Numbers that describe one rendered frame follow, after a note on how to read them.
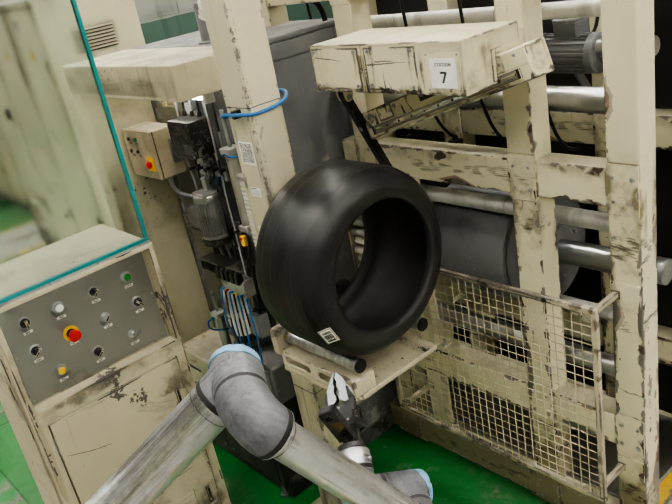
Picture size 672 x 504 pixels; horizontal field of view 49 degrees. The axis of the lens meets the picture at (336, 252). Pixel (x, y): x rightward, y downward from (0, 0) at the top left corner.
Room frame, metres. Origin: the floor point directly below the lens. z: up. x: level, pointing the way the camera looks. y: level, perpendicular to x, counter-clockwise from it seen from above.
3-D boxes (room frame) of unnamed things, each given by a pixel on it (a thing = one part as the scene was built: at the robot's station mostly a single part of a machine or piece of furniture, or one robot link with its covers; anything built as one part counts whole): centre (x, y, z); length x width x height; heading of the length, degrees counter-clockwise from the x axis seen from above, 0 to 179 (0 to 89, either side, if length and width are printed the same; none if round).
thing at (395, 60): (2.20, -0.32, 1.71); 0.61 x 0.25 x 0.15; 38
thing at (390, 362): (2.12, -0.01, 0.80); 0.37 x 0.36 x 0.02; 128
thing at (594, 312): (2.14, -0.41, 0.65); 0.90 x 0.02 x 0.70; 38
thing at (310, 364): (2.03, 0.10, 0.84); 0.36 x 0.09 x 0.06; 38
